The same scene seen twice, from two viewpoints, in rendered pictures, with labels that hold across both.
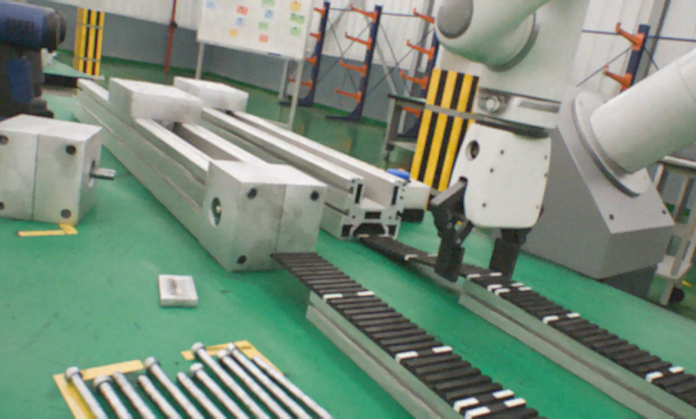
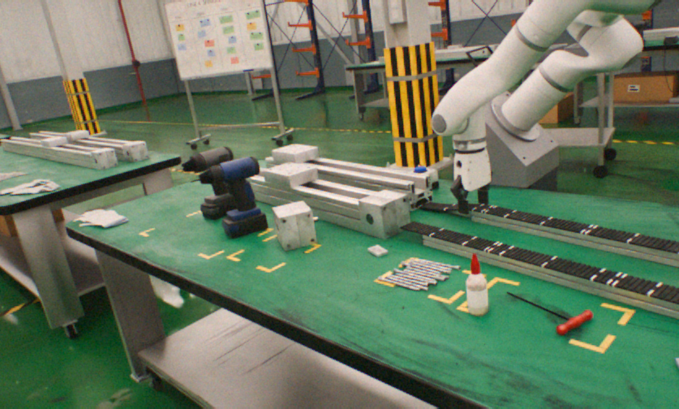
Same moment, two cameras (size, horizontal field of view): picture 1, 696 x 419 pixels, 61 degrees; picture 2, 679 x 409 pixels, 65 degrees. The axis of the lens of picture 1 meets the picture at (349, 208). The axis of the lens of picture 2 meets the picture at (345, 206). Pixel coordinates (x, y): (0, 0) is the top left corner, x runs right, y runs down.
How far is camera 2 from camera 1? 84 cm
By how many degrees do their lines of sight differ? 5
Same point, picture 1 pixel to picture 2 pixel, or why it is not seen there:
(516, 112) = (470, 146)
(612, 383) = (531, 230)
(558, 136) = (489, 129)
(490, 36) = (454, 130)
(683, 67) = (535, 80)
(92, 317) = (363, 266)
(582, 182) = (506, 147)
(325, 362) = (439, 254)
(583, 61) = not seen: outside the picture
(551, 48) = (475, 121)
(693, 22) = not seen: outside the picture
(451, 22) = (439, 127)
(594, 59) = not seen: outside the picture
